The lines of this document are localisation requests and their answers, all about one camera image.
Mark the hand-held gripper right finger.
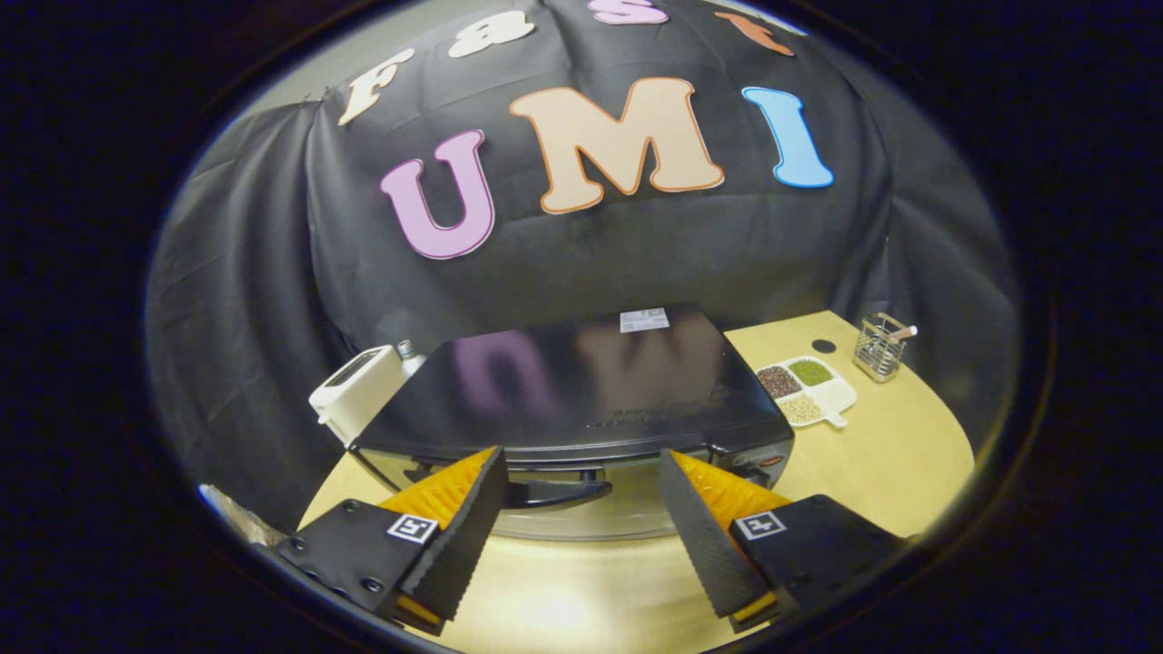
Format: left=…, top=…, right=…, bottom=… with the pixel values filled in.
left=658, top=449, right=910, bottom=633

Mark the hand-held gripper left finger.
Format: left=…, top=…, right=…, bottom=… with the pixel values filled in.
left=273, top=445, right=508, bottom=636

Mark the black toaster oven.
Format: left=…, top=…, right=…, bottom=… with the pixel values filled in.
left=348, top=304, right=796, bottom=542

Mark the white pop-up toaster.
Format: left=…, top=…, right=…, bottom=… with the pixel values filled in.
left=309, top=345, right=405, bottom=446

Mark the white divided dish with grains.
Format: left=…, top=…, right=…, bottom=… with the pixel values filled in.
left=756, top=356, right=858, bottom=428

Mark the black backdrop cloth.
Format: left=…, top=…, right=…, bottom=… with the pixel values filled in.
left=145, top=0, right=1019, bottom=537

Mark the wire utensil holder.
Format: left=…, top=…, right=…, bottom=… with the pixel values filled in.
left=852, top=312, right=910, bottom=383

